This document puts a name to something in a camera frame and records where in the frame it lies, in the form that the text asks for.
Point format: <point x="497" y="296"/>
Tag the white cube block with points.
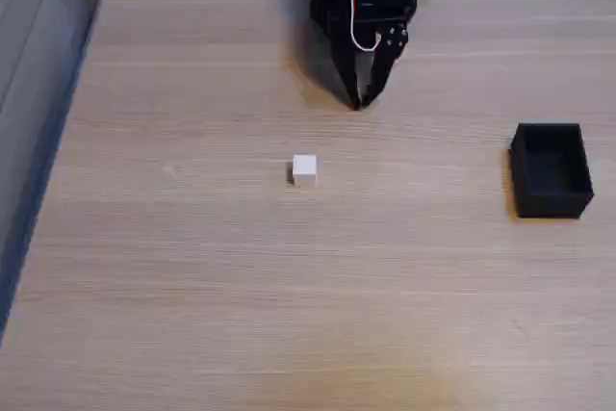
<point x="304" y="169"/>

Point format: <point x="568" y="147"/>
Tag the black open box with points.
<point x="553" y="199"/>

